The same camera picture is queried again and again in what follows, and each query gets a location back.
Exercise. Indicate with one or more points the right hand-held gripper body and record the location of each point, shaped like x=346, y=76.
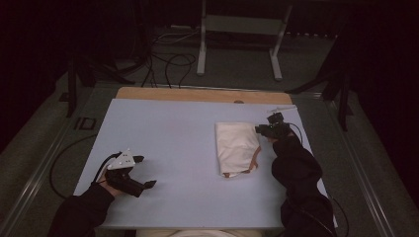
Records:
x=280, y=129

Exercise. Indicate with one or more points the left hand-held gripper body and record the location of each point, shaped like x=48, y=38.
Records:
x=123, y=161

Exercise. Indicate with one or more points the cream baby bodysuit brown trim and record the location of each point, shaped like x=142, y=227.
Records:
x=235, y=144

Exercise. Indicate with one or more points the person's right hand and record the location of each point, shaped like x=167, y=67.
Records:
x=272, y=140

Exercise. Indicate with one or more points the person's left hand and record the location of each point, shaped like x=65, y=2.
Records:
x=107, y=186

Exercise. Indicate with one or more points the light blue table mat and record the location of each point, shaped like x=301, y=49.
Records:
x=171, y=138

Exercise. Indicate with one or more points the black square floor socket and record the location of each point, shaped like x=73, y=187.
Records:
x=80, y=123

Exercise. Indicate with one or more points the black metal stand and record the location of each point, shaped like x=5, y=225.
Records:
x=344, y=98
x=71, y=89

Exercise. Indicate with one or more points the silver metal floor rail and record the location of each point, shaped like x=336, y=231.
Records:
x=36, y=177
x=359, y=168

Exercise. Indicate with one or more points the white metal stand frame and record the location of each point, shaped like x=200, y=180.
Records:
x=242, y=24

